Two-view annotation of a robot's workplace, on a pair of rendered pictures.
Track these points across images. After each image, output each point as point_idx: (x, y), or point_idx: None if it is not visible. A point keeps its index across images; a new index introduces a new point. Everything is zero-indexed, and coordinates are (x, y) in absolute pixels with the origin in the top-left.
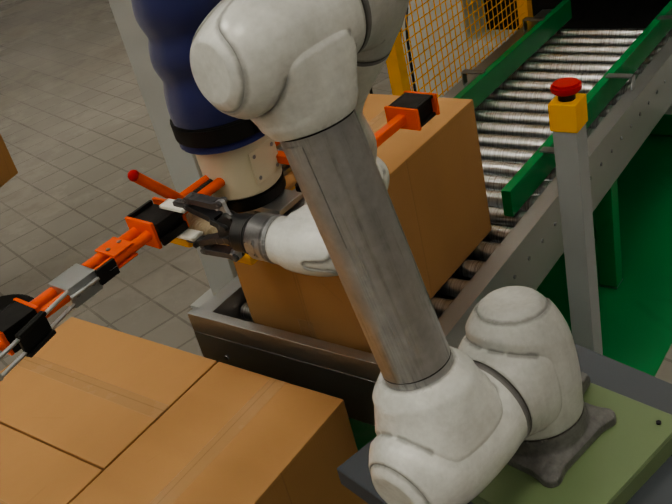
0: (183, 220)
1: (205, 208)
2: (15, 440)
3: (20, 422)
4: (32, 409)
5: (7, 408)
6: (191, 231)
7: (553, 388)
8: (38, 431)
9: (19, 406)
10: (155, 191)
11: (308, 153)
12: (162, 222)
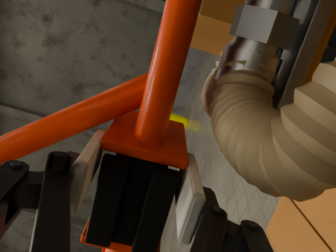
0: (155, 164)
1: (34, 229)
2: (319, 249)
3: (318, 224)
4: (323, 208)
5: (308, 202)
6: (185, 189)
7: None
8: (333, 243)
9: (315, 201)
10: (63, 138)
11: None
12: (92, 227)
